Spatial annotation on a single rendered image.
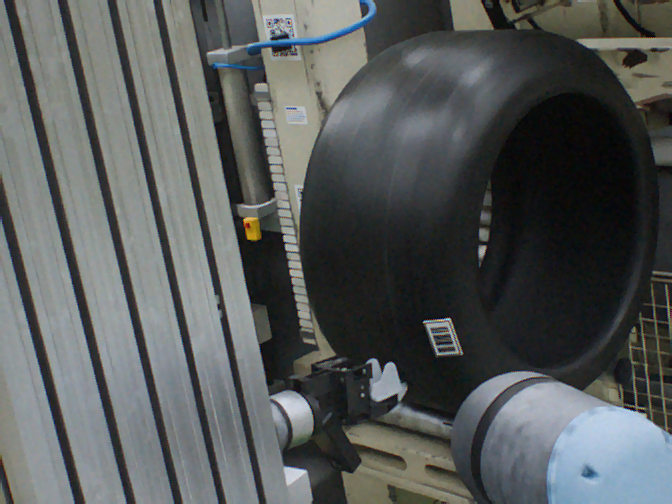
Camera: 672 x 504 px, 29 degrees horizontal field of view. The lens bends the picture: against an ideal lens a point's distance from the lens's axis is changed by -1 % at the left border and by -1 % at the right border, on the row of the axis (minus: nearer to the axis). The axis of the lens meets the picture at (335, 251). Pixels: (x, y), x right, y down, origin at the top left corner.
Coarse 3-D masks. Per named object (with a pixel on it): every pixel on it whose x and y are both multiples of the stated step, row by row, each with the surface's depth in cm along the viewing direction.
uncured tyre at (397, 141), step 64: (384, 64) 197; (448, 64) 188; (512, 64) 187; (576, 64) 195; (320, 128) 197; (384, 128) 186; (448, 128) 181; (512, 128) 185; (576, 128) 223; (640, 128) 208; (320, 192) 192; (384, 192) 183; (448, 192) 179; (512, 192) 232; (576, 192) 229; (640, 192) 210; (320, 256) 192; (384, 256) 183; (448, 256) 180; (512, 256) 234; (576, 256) 229; (640, 256) 211; (320, 320) 199; (384, 320) 187; (512, 320) 231; (576, 320) 223; (448, 384) 189; (576, 384) 203
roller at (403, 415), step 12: (396, 408) 214; (408, 408) 212; (420, 408) 211; (432, 408) 210; (384, 420) 216; (396, 420) 214; (408, 420) 212; (420, 420) 210; (432, 420) 208; (444, 420) 207; (432, 432) 209; (444, 432) 206
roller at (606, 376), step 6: (612, 360) 216; (618, 360) 216; (624, 360) 216; (612, 366) 215; (618, 366) 215; (624, 366) 215; (630, 366) 217; (606, 372) 216; (612, 372) 215; (618, 372) 215; (624, 372) 216; (630, 372) 217; (600, 378) 218; (606, 378) 217; (612, 378) 216; (618, 378) 215; (624, 378) 216
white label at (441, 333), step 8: (432, 320) 182; (440, 320) 181; (448, 320) 181; (432, 328) 182; (440, 328) 182; (448, 328) 181; (432, 336) 183; (440, 336) 183; (448, 336) 182; (456, 336) 182; (432, 344) 184; (440, 344) 183; (448, 344) 183; (456, 344) 182; (440, 352) 184; (448, 352) 184; (456, 352) 183
